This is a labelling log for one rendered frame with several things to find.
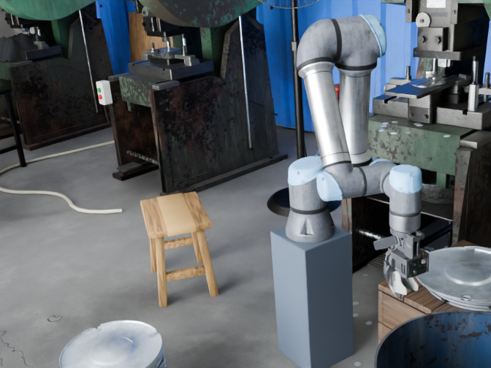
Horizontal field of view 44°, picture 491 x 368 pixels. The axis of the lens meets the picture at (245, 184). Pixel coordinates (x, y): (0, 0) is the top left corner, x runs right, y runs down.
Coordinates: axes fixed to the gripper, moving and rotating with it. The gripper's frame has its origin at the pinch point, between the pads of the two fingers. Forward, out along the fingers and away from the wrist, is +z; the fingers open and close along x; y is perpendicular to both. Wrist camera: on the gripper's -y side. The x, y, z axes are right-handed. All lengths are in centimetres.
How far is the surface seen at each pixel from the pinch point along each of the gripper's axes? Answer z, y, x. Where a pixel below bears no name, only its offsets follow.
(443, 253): 1.2, -11.5, 25.9
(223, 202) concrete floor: 41, -175, 23
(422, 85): -38, -55, 55
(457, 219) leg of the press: 4, -30, 50
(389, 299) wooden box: 9.1, -10.1, 5.0
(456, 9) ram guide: -63, -49, 63
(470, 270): 0.6, 0.7, 24.3
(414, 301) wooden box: 5.8, -1.3, 6.7
